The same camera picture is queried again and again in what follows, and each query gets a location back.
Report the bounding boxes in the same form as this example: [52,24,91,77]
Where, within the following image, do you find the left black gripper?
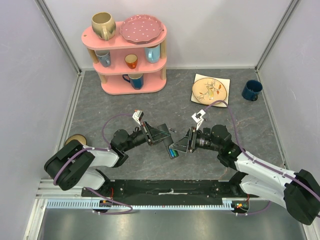
[123,120,171,152]

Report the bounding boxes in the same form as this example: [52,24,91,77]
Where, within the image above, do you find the blue battery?
[169,149,175,158]

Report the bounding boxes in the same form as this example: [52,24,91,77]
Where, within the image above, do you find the green battery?
[172,149,179,157]

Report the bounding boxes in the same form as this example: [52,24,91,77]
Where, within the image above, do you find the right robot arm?
[169,124,320,226]

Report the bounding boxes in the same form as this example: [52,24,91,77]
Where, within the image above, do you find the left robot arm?
[44,121,178,197]

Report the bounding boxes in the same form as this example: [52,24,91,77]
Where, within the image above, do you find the dark blue mug on shelf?
[122,73,144,90]

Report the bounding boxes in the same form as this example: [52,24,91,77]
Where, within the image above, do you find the round beige painted plate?
[192,77,228,105]

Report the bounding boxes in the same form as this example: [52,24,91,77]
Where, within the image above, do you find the pink three-tier shelf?
[81,15,167,95]

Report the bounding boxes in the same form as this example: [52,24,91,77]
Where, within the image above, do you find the brown ceramic bowl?
[64,134,87,145]

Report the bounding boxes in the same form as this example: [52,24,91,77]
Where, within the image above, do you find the orange cup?
[124,54,138,69]

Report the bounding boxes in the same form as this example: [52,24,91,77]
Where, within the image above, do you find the light blue mug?
[144,44,161,64]

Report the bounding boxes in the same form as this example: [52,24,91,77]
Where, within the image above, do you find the navy blue cup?
[241,79,263,102]

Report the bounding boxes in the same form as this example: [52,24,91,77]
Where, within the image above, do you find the grey-blue mug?
[95,50,111,68]

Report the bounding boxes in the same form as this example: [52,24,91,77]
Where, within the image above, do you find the pink polka dot plate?
[119,14,164,45]

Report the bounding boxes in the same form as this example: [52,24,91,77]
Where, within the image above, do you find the beige ceramic mug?
[91,12,117,41]

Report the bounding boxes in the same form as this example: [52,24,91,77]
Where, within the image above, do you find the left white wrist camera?
[132,109,144,126]

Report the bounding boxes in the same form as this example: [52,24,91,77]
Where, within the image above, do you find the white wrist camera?
[132,109,144,126]
[191,109,206,130]

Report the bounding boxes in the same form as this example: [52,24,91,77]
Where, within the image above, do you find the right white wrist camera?
[191,109,206,130]

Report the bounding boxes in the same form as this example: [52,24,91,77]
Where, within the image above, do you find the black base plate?
[97,179,248,206]

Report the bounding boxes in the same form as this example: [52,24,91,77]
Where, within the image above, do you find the aluminium cable duct rail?
[46,199,236,211]

